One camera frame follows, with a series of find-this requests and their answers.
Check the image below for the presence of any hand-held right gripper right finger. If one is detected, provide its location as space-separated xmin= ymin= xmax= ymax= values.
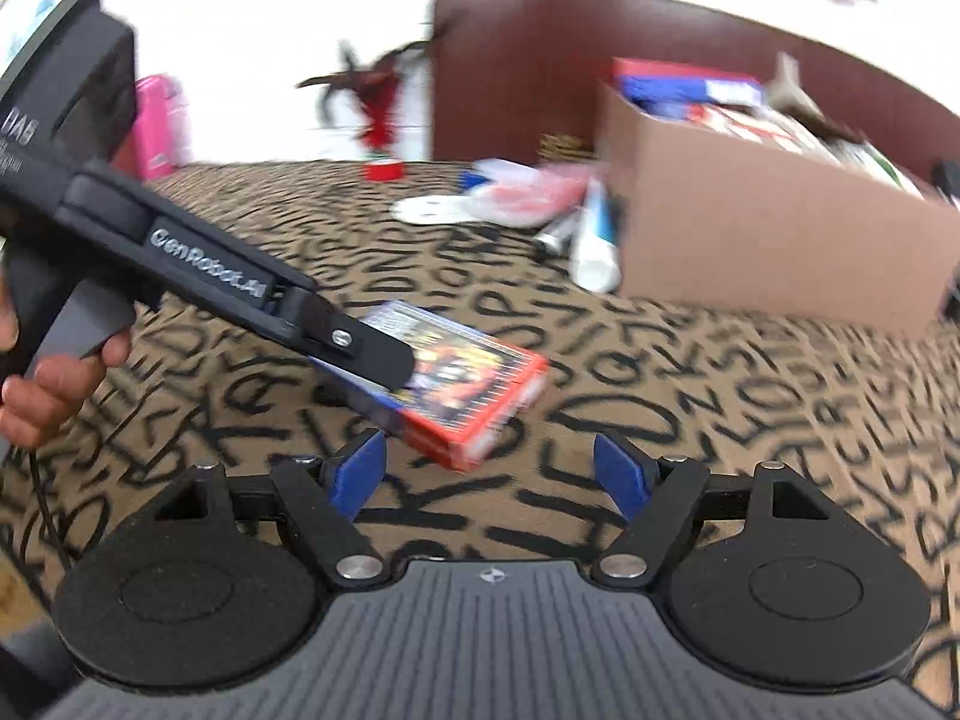
xmin=592 ymin=431 xmax=830 ymax=586

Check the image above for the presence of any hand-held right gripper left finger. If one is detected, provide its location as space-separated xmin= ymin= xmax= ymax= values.
xmin=154 ymin=427 xmax=391 ymax=590

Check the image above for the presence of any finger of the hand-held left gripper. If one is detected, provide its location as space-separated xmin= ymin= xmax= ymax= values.
xmin=274 ymin=281 xmax=417 ymax=392

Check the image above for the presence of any red playing card box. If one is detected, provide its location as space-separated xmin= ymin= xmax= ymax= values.
xmin=322 ymin=300 xmax=550 ymax=473

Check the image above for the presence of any cardboard box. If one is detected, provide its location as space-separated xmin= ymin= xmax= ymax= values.
xmin=596 ymin=79 xmax=960 ymax=338

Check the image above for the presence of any blue medicine box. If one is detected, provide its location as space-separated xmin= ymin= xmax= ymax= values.
xmin=626 ymin=75 xmax=721 ymax=110

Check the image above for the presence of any person's left hand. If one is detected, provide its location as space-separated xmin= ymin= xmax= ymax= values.
xmin=0 ymin=292 xmax=134 ymax=445

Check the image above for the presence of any letter-patterned brown blanket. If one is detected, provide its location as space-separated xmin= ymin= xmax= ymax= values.
xmin=0 ymin=161 xmax=960 ymax=720

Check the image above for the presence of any pink bottle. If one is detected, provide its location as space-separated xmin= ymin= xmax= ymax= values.
xmin=135 ymin=73 xmax=192 ymax=179

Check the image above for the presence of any white and blue tube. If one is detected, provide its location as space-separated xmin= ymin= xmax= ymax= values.
xmin=568 ymin=176 xmax=623 ymax=293

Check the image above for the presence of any black marker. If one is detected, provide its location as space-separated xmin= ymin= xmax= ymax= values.
xmin=532 ymin=210 xmax=586 ymax=254

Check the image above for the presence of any red black feather shuttlecock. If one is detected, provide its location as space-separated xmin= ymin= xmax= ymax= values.
xmin=296 ymin=34 xmax=436 ymax=166

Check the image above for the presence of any clear bag with red contents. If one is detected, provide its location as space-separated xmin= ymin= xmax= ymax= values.
xmin=480 ymin=161 xmax=601 ymax=226

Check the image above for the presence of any brown wooden headboard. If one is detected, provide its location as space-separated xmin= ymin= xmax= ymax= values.
xmin=431 ymin=0 xmax=960 ymax=166

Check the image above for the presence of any white floral packet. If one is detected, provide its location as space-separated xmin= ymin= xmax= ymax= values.
xmin=862 ymin=142 xmax=925 ymax=197

